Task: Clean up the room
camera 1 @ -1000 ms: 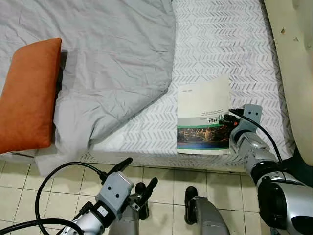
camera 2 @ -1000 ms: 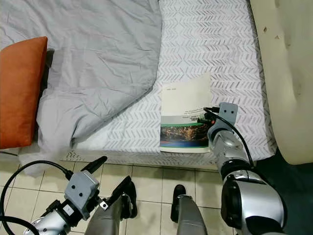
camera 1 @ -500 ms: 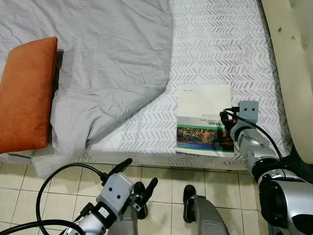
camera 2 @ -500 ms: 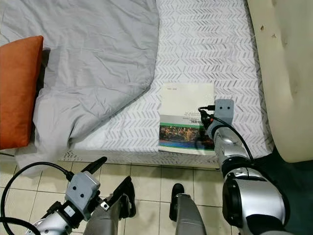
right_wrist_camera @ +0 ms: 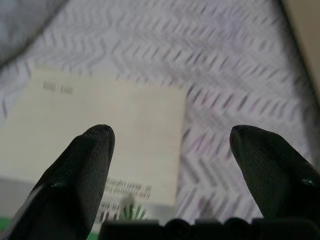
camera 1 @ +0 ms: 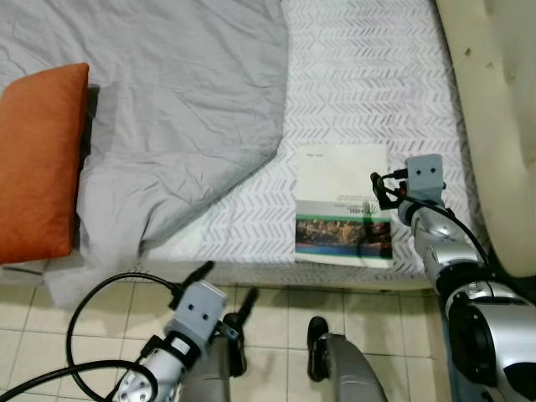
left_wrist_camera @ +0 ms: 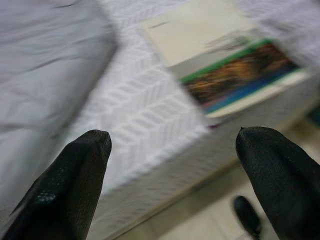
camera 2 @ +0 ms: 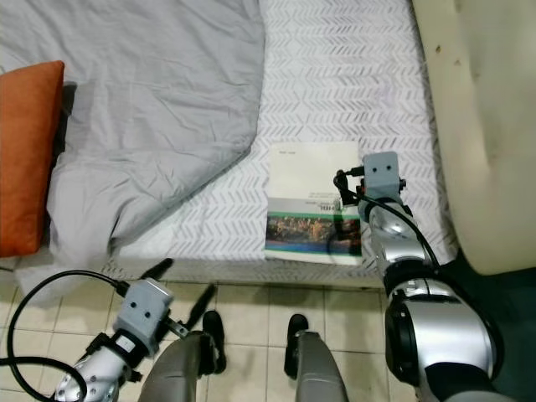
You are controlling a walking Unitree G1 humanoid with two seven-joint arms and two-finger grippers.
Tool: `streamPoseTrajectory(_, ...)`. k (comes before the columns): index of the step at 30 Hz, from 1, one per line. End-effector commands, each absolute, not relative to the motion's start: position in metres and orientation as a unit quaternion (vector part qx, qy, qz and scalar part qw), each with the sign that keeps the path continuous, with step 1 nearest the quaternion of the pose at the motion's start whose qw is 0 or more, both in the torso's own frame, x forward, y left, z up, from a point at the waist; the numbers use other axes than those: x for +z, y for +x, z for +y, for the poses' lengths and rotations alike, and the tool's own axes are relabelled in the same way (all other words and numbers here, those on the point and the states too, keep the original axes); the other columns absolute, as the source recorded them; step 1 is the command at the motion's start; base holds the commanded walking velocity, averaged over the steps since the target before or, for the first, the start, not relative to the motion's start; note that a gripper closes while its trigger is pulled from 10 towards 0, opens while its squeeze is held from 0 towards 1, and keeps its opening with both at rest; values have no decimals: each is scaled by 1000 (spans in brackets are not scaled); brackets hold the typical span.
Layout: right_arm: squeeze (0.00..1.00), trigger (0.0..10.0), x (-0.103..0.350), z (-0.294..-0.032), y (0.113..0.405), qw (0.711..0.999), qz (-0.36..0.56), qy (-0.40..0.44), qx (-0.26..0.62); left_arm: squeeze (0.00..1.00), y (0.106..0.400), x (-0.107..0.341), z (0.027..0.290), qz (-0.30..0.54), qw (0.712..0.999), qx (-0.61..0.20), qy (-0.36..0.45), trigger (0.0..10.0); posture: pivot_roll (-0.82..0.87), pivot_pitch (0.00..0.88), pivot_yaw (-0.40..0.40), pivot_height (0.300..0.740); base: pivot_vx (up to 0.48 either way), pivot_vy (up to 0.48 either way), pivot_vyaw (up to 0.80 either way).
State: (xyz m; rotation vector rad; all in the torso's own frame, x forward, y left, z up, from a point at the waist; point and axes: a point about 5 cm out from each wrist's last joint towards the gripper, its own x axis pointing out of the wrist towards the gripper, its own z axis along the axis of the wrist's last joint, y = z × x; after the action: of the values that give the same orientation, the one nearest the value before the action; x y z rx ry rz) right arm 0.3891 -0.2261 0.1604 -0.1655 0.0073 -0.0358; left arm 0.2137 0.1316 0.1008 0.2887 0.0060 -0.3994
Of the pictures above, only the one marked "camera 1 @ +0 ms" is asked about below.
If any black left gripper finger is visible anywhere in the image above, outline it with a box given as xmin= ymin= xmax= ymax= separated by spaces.
xmin=232 ymin=288 xmax=260 ymax=329
xmin=178 ymin=260 xmax=215 ymax=290

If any orange pillow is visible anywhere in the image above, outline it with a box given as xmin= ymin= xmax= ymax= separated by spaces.
xmin=0 ymin=62 xmax=91 ymax=265

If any cream book with landscape photo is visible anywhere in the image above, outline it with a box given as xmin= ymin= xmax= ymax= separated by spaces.
xmin=292 ymin=143 xmax=397 ymax=270

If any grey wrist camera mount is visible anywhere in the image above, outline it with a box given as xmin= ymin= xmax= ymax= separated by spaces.
xmin=171 ymin=281 xmax=229 ymax=353
xmin=405 ymin=154 xmax=446 ymax=207

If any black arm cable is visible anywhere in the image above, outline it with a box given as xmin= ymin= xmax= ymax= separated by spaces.
xmin=370 ymin=169 xmax=497 ymax=274
xmin=0 ymin=271 xmax=187 ymax=402

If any grey blanket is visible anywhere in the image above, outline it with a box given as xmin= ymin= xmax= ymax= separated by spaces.
xmin=0 ymin=0 xmax=291 ymax=307

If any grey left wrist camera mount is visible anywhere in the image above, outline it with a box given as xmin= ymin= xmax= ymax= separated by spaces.
xmin=171 ymin=281 xmax=229 ymax=353

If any grey right robot leg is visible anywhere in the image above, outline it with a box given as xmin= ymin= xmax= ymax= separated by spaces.
xmin=307 ymin=316 xmax=391 ymax=402

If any mattress with white patterned sheet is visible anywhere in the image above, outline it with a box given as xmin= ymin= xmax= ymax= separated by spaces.
xmin=144 ymin=0 xmax=488 ymax=291

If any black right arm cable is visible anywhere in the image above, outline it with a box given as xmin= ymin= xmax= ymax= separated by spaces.
xmin=370 ymin=169 xmax=497 ymax=274

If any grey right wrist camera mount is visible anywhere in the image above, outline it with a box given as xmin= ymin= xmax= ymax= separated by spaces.
xmin=405 ymin=154 xmax=446 ymax=207

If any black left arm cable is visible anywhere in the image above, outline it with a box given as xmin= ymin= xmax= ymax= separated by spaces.
xmin=0 ymin=271 xmax=187 ymax=402

